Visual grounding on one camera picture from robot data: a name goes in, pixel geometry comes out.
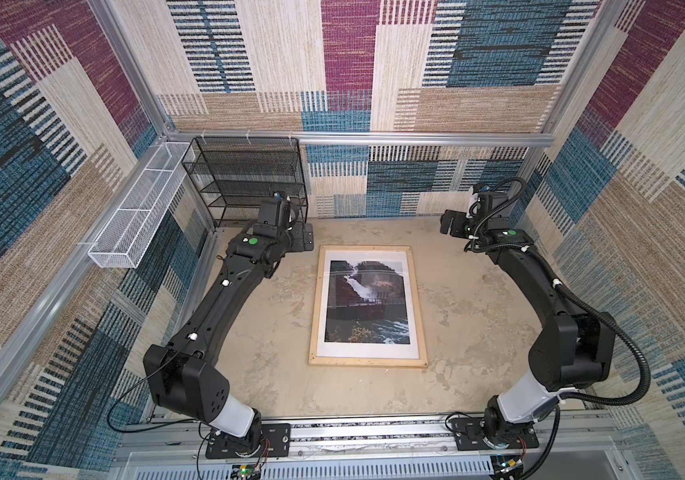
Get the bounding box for white wire mesh basket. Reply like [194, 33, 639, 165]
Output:
[88, 142, 190, 269]

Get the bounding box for black wire mesh shelf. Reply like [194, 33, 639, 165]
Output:
[182, 136, 308, 227]

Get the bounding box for black white landscape photo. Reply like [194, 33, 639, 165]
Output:
[315, 250, 421, 361]

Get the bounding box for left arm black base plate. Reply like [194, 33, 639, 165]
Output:
[204, 423, 292, 460]

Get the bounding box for light wooden picture frame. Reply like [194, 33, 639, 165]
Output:
[307, 244, 429, 368]

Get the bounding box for colour landscape photo underneath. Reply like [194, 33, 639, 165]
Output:
[324, 260, 410, 345]

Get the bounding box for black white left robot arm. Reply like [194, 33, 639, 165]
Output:
[144, 223, 314, 438]

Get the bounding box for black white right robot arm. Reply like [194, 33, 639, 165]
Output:
[440, 210, 651, 448]

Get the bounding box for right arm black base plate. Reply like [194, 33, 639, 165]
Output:
[444, 412, 540, 451]

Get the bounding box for aluminium front rail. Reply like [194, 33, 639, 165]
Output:
[108, 410, 642, 479]

